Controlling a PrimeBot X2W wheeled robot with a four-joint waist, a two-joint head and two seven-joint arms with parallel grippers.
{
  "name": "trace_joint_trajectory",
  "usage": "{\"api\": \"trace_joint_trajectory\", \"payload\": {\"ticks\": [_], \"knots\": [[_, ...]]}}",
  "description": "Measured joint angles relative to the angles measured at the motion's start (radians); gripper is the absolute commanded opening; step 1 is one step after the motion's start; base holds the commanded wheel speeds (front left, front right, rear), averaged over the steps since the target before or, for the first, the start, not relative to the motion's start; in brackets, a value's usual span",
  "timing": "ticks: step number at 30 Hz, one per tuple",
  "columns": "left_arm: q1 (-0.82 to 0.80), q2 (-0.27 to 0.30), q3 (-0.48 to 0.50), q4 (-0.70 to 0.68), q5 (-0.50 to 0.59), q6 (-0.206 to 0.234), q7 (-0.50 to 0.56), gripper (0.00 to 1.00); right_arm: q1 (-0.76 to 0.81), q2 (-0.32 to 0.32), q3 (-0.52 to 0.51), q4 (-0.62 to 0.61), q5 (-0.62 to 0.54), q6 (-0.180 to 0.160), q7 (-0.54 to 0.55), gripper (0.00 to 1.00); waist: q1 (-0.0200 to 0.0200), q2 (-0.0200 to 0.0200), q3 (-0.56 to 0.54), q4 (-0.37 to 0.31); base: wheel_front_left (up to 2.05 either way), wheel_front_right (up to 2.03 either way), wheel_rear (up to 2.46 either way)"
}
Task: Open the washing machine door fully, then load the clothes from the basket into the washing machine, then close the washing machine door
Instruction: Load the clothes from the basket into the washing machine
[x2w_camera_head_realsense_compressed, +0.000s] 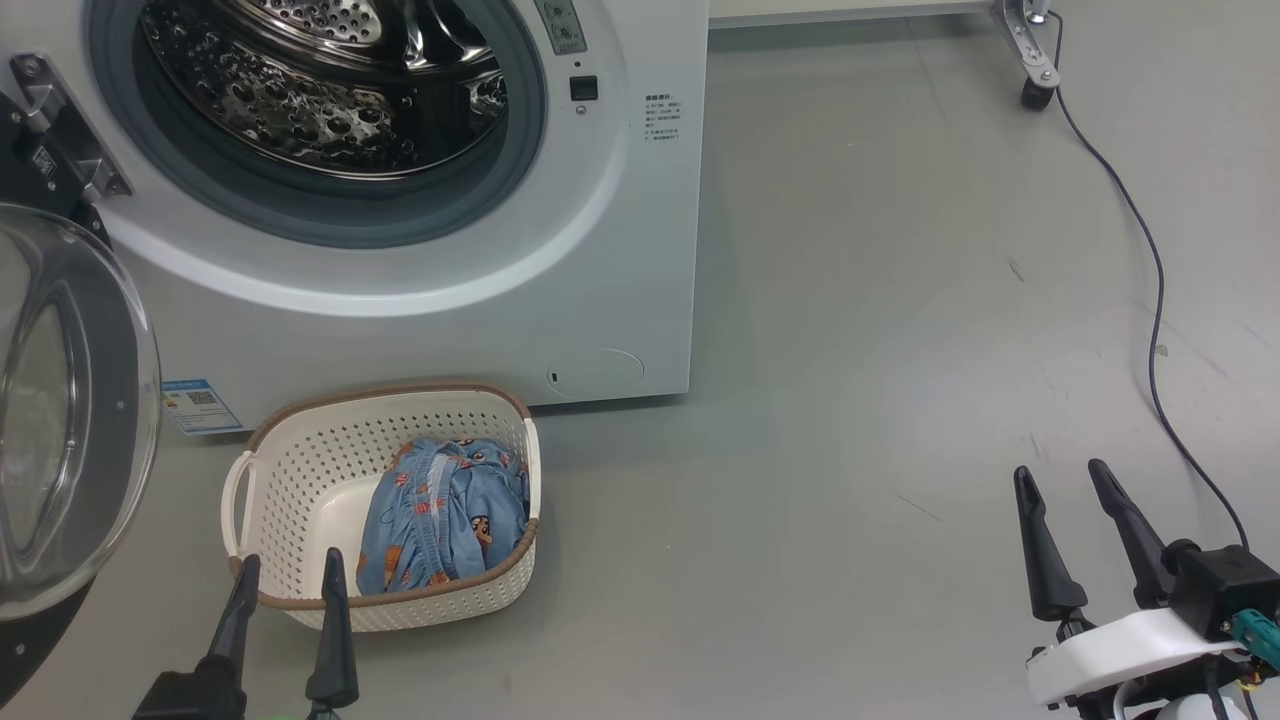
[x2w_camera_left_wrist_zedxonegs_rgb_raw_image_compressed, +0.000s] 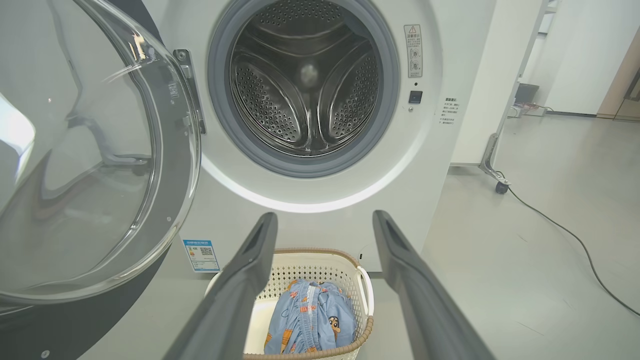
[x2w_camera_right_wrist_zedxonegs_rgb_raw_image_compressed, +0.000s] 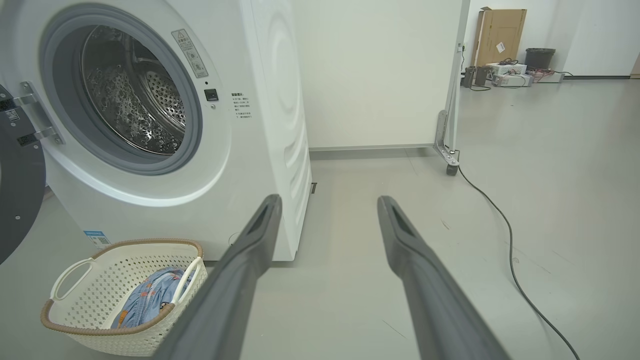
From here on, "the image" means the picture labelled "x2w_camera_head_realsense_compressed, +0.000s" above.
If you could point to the white front-load washing machine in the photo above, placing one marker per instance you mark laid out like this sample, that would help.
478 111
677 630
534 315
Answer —
600 250

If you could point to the cream perforated laundry basket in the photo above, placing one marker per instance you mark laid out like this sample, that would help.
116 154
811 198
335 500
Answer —
300 480

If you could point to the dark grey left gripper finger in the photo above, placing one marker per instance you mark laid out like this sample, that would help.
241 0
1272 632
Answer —
333 650
235 620

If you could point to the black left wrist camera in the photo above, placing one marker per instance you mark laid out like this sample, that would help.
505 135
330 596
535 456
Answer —
190 700

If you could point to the metal washer door hinge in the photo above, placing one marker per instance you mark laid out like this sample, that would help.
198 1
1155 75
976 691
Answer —
60 130

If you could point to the blue energy label sticker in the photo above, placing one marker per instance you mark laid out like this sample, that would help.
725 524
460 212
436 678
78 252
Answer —
200 405

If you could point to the metal frame leg with caster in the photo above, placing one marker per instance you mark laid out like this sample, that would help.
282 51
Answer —
1030 50

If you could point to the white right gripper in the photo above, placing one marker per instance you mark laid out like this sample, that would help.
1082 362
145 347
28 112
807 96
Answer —
1120 650

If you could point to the white wall panel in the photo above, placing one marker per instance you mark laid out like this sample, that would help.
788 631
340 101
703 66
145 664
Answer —
850 8

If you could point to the blue cartoon print garment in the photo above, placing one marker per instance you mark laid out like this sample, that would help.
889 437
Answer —
450 520

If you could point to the round black glass washer door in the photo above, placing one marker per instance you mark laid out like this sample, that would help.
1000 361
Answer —
110 420

